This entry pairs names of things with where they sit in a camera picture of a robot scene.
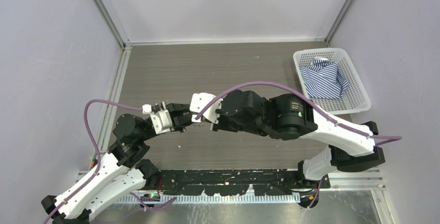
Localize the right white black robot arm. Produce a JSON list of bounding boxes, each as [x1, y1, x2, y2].
[[213, 90, 386, 188]]

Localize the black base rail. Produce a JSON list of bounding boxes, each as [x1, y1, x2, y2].
[[141, 169, 319, 196]]

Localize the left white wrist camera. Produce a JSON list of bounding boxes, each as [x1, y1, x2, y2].
[[142, 102, 172, 134]]

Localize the blue striped shirt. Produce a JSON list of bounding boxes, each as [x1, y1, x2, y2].
[[300, 57, 349, 100]]

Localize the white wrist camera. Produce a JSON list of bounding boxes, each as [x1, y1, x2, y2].
[[142, 102, 172, 134], [189, 93, 223, 124]]

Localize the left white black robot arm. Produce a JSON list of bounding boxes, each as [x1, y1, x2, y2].
[[41, 103, 196, 223]]

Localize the white plastic basket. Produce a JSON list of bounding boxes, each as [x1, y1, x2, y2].
[[293, 48, 372, 115]]

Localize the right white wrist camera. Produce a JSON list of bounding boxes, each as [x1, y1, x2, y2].
[[189, 93, 223, 124]]

